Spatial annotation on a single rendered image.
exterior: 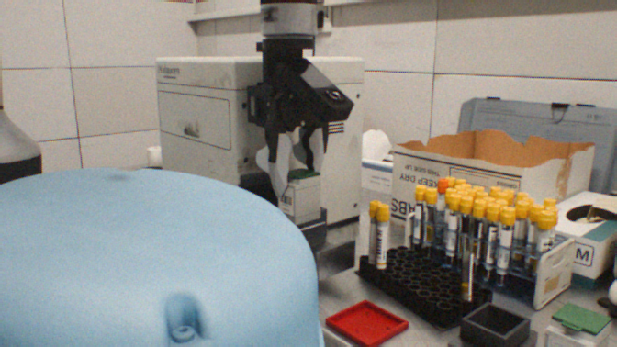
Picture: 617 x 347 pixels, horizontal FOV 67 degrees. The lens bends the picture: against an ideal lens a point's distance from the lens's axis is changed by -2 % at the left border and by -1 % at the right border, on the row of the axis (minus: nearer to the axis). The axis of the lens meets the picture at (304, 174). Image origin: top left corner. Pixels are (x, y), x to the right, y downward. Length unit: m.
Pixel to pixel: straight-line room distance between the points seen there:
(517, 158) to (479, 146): 0.09
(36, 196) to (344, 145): 0.70
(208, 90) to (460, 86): 0.64
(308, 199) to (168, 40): 1.52
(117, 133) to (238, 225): 1.87
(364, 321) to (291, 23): 0.37
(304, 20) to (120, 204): 0.48
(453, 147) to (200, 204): 0.87
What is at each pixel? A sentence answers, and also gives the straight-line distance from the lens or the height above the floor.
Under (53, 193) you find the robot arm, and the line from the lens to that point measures 0.18.
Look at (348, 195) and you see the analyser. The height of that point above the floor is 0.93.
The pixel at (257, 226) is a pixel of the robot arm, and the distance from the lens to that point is 0.16.
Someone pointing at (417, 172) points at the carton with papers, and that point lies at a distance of 0.83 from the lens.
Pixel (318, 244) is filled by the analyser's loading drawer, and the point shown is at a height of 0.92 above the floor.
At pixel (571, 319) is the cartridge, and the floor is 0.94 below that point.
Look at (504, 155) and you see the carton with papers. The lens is 1.06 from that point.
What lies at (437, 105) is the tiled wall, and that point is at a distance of 1.21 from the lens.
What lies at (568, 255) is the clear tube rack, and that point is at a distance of 0.71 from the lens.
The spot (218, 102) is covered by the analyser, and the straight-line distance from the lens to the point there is 0.72.
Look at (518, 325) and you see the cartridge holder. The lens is 0.57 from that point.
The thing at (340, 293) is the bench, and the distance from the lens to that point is 0.64.
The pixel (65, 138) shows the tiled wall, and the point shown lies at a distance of 1.97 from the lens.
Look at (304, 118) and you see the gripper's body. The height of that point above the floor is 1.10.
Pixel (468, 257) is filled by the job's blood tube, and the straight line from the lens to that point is 0.57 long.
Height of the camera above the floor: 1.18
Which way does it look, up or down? 14 degrees down
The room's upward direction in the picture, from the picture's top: straight up
